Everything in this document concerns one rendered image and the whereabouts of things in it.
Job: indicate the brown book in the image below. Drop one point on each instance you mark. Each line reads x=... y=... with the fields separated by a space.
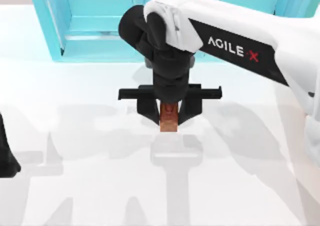
x=169 y=119

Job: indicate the light blue rack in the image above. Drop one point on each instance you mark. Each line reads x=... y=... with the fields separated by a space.
x=85 y=23

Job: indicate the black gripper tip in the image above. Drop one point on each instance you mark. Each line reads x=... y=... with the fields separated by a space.
x=6 y=151

